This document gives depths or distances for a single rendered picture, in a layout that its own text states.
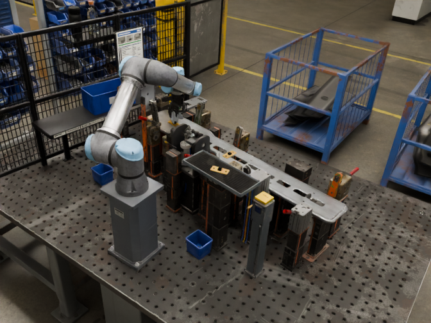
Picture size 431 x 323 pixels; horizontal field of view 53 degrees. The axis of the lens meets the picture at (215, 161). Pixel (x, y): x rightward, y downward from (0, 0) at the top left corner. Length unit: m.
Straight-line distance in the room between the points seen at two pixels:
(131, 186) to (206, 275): 0.57
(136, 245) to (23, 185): 0.99
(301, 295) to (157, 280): 0.68
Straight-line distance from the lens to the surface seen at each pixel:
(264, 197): 1.88
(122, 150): 1.86
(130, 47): 3.03
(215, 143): 2.53
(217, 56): 6.04
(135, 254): 2.15
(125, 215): 2.00
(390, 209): 2.79
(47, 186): 2.80
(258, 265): 2.12
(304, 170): 2.34
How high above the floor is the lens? 2.30
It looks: 33 degrees down
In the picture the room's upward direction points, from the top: 3 degrees clockwise
